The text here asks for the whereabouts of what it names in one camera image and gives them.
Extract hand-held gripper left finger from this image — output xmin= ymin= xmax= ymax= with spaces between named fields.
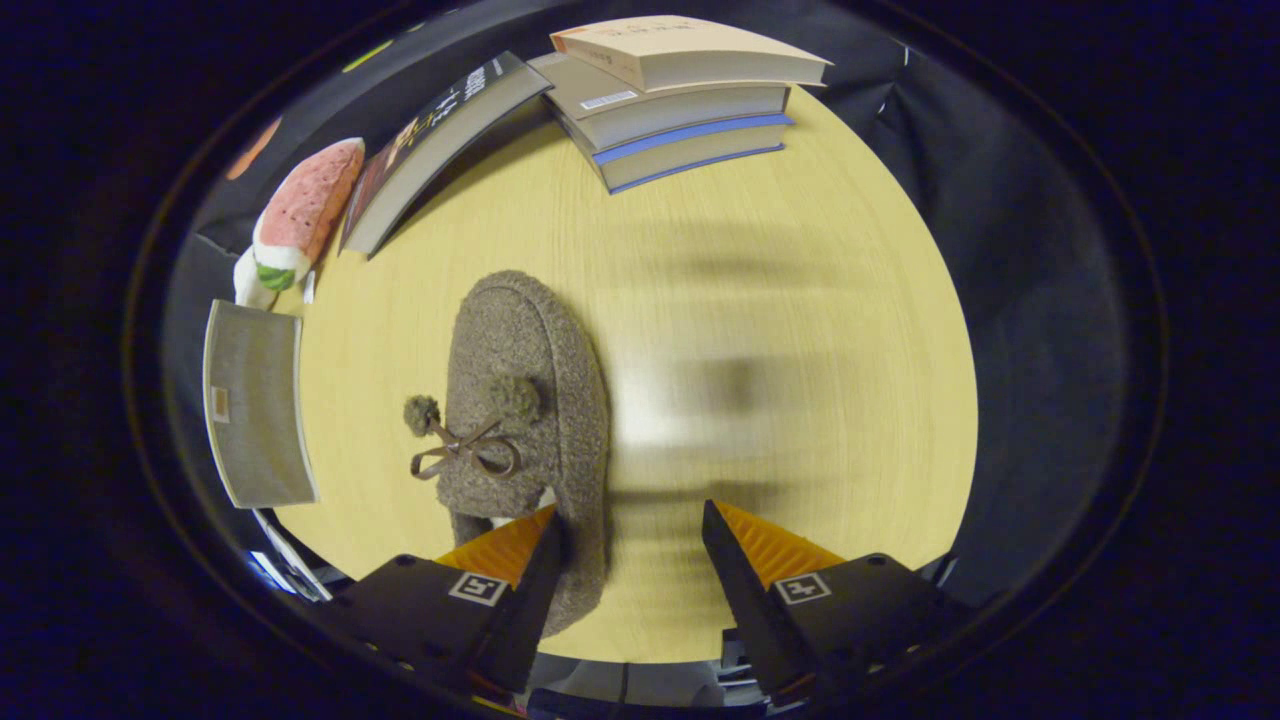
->
xmin=330 ymin=503 xmax=571 ymax=701

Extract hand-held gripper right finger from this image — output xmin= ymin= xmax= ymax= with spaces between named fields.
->
xmin=700 ymin=498 xmax=966 ymax=706

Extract brown fuzzy shoe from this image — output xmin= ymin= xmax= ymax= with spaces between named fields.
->
xmin=403 ymin=270 xmax=611 ymax=641

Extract beige fabric storage box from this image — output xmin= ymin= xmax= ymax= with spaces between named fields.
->
xmin=203 ymin=298 xmax=319 ymax=511

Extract white paper sheet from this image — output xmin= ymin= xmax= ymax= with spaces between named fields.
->
xmin=255 ymin=508 xmax=333 ymax=603

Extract blue printed packet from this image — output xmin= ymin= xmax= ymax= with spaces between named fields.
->
xmin=248 ymin=550 xmax=301 ymax=597

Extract white plush toy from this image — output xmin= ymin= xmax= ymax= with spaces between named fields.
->
xmin=233 ymin=245 xmax=319 ymax=311

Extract blue cover book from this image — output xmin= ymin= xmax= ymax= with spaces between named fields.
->
xmin=560 ymin=112 xmax=796 ymax=195

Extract watermelon slice plush toy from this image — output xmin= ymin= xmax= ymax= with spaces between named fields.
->
xmin=252 ymin=137 xmax=367 ymax=293

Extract black paperback book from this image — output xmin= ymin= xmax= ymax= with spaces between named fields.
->
xmin=338 ymin=50 xmax=554 ymax=259

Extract grey cover book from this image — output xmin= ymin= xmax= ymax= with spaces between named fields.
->
xmin=528 ymin=52 xmax=793 ymax=151

